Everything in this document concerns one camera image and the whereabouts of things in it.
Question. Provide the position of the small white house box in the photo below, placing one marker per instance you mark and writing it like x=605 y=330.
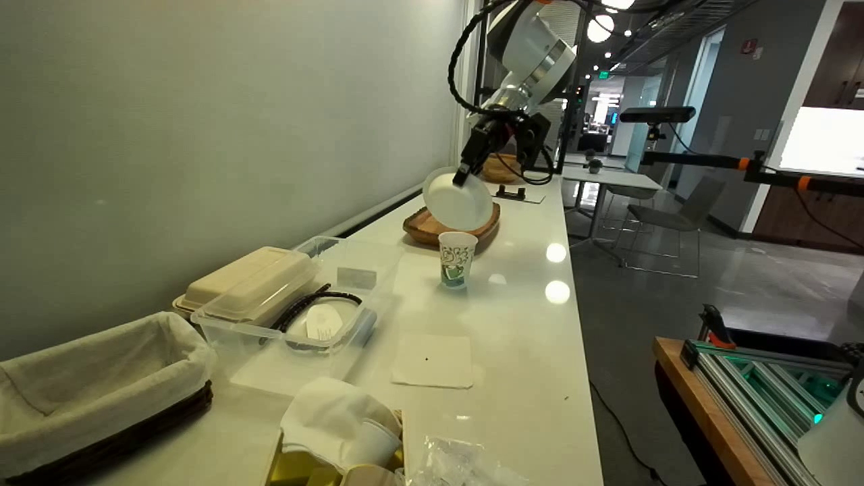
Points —
x=339 y=437

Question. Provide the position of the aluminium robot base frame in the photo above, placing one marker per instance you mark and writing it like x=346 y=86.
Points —
x=803 y=402

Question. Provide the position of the clear plastic bag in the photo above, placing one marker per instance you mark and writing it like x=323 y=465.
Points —
x=461 y=462

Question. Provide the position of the clear plastic food container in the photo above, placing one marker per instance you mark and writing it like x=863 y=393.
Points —
x=323 y=333

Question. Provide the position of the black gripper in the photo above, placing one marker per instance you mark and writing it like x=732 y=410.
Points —
x=493 y=133

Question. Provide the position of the blue patterned paper bowl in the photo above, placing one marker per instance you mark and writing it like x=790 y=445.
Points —
x=454 y=206

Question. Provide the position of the wooden robot stand board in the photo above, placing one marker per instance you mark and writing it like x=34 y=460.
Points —
x=709 y=427

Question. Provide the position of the grey wall cable duct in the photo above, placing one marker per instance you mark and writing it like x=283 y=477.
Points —
x=364 y=221

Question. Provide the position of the patterned paper coffee cup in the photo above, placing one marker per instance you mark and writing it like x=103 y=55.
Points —
x=457 y=252

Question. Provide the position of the woven wicker basket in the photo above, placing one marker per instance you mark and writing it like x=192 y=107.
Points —
x=75 y=395

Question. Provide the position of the brown wooden tray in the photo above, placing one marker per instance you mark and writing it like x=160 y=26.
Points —
x=423 y=231

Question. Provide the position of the white paper napkin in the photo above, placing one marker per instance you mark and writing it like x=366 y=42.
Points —
x=433 y=360

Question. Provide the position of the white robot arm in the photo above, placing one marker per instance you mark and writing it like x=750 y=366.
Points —
x=537 y=45

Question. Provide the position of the small wooden bowl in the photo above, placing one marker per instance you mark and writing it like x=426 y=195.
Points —
x=500 y=169

